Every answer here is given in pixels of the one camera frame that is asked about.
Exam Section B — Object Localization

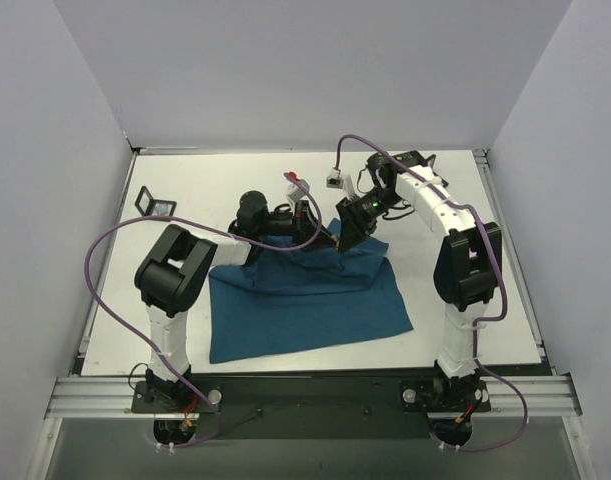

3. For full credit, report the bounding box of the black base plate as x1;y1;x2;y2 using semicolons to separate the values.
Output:
130;369;491;446

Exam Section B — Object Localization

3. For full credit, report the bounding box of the purple cable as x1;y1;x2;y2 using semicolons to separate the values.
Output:
334;133;531;454
83;172;322;449

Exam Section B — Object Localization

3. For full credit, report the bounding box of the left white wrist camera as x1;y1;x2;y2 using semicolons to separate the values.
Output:
285;171;310;208

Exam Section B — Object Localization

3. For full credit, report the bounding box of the black display box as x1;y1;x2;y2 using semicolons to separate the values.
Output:
134;185;177;217
423;154;437;170

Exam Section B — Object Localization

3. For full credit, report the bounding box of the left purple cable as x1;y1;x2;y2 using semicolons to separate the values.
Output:
83;172;322;449

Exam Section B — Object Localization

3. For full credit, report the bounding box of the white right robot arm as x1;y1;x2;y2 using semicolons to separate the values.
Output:
326;151;502;380

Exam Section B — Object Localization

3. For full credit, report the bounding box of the aluminium frame rail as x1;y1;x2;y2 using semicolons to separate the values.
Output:
45;375;151;420

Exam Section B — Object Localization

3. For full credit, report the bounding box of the right black display box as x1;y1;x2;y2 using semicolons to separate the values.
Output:
423;154;437;170

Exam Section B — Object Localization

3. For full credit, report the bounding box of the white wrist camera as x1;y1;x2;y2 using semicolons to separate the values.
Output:
285;171;310;208
326;169;356;200

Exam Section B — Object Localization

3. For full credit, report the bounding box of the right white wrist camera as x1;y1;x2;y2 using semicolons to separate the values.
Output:
326;169;356;200

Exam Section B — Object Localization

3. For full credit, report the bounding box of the silver blue leaf brooch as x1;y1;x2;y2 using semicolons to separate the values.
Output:
153;204;169;216

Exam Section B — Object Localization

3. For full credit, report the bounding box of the blue t-shirt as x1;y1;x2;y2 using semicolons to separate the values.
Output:
209;237;413;364

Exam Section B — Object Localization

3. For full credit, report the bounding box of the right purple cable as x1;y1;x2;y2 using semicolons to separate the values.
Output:
334;133;531;454

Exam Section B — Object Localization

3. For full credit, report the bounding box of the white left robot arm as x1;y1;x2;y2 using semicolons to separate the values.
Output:
134;191;338;412

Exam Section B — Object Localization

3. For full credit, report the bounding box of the left black display box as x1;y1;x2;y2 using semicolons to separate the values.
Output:
134;185;177;217

